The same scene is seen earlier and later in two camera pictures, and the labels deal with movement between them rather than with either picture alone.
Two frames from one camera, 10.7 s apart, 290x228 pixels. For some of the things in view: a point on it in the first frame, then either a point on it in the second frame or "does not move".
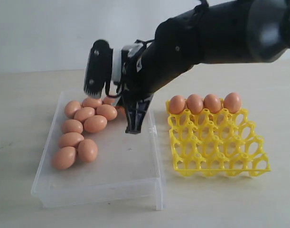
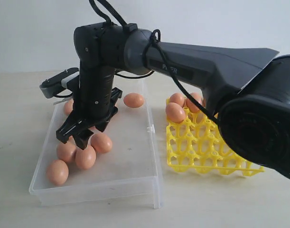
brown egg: (194, 102) does not move
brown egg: (121, 110) -> (175, 113)
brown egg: (64, 158) -> (57, 172)
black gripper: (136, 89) -> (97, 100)
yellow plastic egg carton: (221, 142) does not move
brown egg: (70, 108) does not move
